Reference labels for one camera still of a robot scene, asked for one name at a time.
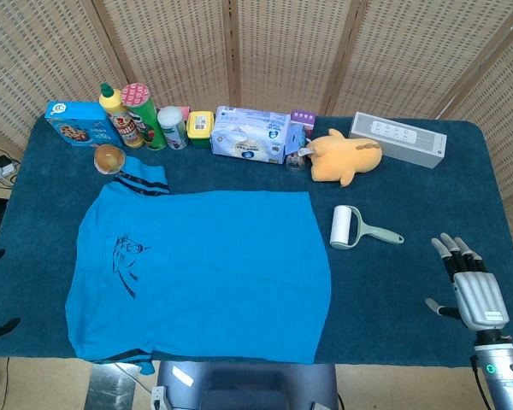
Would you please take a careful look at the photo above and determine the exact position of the blue t-shirt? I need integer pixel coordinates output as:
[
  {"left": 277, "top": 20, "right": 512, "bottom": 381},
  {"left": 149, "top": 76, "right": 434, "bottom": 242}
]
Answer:
[{"left": 63, "top": 155, "right": 333, "bottom": 377}]

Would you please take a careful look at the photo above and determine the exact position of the orange plush toy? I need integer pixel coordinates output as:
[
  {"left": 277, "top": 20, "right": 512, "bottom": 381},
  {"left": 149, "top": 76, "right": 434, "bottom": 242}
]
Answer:
[{"left": 306, "top": 128, "right": 384, "bottom": 188}]

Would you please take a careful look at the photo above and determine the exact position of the wrapped bread bun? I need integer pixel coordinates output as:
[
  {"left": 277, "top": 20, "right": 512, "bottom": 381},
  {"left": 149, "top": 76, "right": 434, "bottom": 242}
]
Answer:
[{"left": 93, "top": 143, "right": 127, "bottom": 174}]

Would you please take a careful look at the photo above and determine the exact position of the green chips can pink lid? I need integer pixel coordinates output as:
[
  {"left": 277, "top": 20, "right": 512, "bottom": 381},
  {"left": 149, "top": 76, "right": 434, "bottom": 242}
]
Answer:
[{"left": 121, "top": 82, "right": 168, "bottom": 152}]

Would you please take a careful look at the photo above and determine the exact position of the yellow green plastic container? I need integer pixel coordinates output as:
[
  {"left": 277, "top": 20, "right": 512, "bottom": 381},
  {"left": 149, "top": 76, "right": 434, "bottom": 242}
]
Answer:
[{"left": 186, "top": 110, "right": 217, "bottom": 149}]

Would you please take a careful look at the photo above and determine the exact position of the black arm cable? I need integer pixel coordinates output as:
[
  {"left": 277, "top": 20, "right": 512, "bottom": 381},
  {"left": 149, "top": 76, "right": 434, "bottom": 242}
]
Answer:
[{"left": 469, "top": 354, "right": 495, "bottom": 410}]

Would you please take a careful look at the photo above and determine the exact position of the yellow bottle green cap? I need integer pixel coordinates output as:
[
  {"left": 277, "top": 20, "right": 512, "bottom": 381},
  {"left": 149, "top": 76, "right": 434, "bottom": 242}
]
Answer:
[{"left": 98, "top": 82, "right": 144, "bottom": 149}]

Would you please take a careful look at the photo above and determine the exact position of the grey power strip box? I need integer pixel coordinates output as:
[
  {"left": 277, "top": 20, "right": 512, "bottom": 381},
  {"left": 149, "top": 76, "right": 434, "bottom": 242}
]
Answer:
[{"left": 348, "top": 111, "right": 448, "bottom": 170}]

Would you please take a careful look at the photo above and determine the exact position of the white lidded cup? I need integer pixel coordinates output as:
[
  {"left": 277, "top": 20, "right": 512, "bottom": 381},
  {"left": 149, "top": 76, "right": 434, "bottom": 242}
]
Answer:
[{"left": 156, "top": 106, "right": 190, "bottom": 151}]

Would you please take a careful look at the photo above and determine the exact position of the purple box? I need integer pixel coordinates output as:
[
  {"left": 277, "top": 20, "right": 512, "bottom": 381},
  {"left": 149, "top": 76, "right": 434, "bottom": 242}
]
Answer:
[{"left": 285, "top": 108, "right": 317, "bottom": 150}]

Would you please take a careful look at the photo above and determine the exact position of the blue cookie box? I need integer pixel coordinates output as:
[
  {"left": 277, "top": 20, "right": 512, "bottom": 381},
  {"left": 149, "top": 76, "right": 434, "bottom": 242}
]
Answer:
[{"left": 44, "top": 100, "right": 124, "bottom": 149}]

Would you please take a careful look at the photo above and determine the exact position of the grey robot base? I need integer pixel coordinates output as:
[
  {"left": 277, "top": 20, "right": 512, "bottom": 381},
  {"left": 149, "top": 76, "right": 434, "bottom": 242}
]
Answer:
[{"left": 150, "top": 360, "right": 339, "bottom": 410}]

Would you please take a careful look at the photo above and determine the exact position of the woven folding screen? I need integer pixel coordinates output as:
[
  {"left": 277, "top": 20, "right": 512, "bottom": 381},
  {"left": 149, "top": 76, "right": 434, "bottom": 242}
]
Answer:
[{"left": 0, "top": 0, "right": 513, "bottom": 274}]

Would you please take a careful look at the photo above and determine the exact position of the dark blue tablecloth-covered table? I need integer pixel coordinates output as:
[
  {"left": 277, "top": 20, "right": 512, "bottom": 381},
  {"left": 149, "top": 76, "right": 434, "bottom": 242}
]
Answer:
[{"left": 0, "top": 114, "right": 513, "bottom": 369}]

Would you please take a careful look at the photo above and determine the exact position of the green white lint roller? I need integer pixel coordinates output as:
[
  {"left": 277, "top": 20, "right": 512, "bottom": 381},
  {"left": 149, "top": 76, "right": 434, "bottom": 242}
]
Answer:
[{"left": 328, "top": 204, "right": 405, "bottom": 250}]

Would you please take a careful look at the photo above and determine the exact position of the blue tissue pack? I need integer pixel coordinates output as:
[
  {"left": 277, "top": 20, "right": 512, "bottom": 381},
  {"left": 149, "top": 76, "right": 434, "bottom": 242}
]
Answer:
[{"left": 209, "top": 105, "right": 292, "bottom": 166}]

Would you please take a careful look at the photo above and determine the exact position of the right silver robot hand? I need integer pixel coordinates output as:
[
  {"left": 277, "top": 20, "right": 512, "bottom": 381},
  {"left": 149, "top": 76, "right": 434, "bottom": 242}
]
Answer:
[{"left": 425, "top": 232, "right": 510, "bottom": 332}]

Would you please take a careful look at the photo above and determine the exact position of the shiny metal floor plate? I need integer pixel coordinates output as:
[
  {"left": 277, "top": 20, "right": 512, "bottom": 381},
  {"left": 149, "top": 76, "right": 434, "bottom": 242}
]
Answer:
[{"left": 84, "top": 362, "right": 160, "bottom": 410}]

